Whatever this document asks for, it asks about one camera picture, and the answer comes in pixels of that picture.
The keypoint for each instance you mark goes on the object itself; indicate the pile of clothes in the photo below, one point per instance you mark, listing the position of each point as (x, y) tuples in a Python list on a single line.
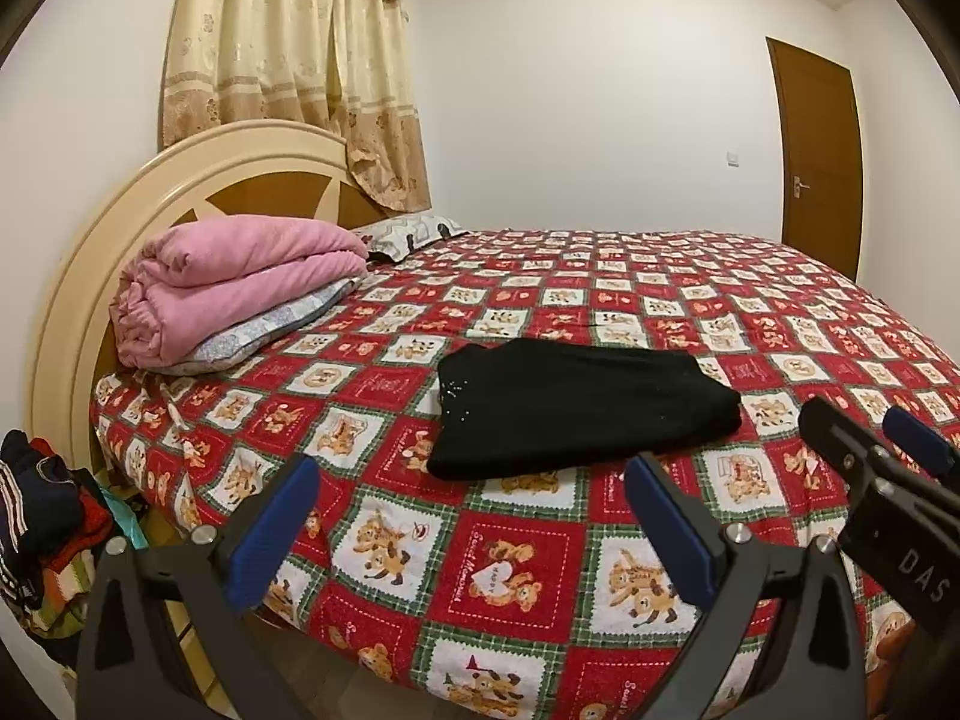
[(56, 523)]

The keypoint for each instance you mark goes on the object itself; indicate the black pants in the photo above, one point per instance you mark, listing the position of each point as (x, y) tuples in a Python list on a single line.
[(536, 406)]

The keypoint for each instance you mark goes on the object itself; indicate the red christmas patterned bedspread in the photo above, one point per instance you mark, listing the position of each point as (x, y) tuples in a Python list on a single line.
[(534, 596)]

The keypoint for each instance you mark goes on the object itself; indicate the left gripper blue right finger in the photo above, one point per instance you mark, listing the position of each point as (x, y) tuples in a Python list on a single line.
[(685, 536)]

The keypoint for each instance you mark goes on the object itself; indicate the brown wooden door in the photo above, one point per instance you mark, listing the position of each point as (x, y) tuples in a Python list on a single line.
[(823, 187)]

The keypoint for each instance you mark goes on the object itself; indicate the cream wooden headboard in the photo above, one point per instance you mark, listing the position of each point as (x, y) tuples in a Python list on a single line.
[(276, 168)]

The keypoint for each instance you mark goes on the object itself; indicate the white patterned pillow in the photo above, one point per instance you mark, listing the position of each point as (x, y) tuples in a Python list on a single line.
[(394, 239)]

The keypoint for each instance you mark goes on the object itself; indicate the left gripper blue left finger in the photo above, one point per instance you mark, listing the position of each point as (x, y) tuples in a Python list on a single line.
[(260, 533)]

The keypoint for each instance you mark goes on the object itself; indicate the pink folded blanket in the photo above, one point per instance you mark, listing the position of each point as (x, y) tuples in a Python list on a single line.
[(199, 278)]

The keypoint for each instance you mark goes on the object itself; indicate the grey patterned pillow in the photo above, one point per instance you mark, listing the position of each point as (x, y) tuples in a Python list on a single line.
[(234, 345)]

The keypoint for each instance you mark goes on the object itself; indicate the beige curtain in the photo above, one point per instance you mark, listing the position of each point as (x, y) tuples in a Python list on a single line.
[(338, 65)]

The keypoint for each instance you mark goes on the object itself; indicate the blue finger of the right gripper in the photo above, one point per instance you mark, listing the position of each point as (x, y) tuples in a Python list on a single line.
[(930, 450), (857, 455)]

